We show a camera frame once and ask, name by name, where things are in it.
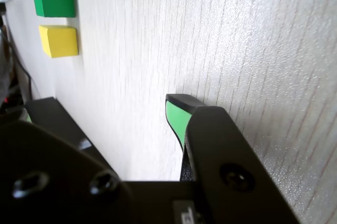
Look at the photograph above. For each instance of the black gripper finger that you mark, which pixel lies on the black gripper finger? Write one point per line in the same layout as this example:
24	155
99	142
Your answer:
52	181
223	155

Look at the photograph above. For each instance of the yellow cube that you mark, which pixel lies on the yellow cube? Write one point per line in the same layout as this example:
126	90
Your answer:
60	42

